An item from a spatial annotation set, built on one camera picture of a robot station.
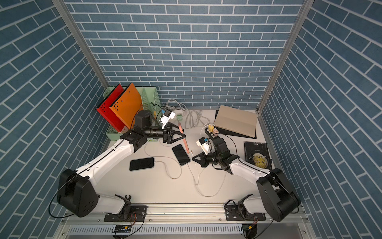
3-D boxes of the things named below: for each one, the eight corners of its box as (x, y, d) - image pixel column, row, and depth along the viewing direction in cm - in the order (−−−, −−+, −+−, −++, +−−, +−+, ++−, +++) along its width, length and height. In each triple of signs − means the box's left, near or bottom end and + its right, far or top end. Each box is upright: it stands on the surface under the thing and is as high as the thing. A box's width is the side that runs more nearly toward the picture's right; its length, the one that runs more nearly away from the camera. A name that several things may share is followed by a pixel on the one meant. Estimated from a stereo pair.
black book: (248, 169, 92) (250, 166, 89) (242, 144, 104) (244, 141, 101) (272, 169, 92) (274, 166, 89) (264, 144, 104) (266, 141, 101)
